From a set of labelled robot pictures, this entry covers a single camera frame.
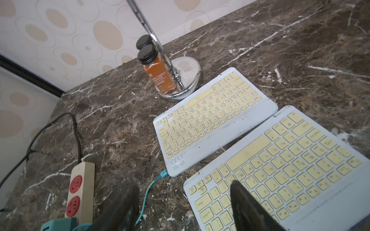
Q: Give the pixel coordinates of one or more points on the chrome hook stand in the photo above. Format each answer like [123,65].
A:
[185,71]

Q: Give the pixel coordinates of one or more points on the orange spice bottle black cap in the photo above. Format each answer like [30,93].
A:
[156,69]

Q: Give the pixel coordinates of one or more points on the beige power strip red sockets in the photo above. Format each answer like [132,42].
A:
[81,193]

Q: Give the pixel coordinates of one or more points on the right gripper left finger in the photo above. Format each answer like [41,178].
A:
[122,214]

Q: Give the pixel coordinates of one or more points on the teal USB charger adapter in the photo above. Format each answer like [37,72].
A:
[60,224]

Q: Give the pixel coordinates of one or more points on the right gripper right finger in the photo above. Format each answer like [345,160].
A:
[248,214]

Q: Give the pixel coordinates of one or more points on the white keyboard yellow keys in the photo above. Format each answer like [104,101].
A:
[306,178]
[216,114]

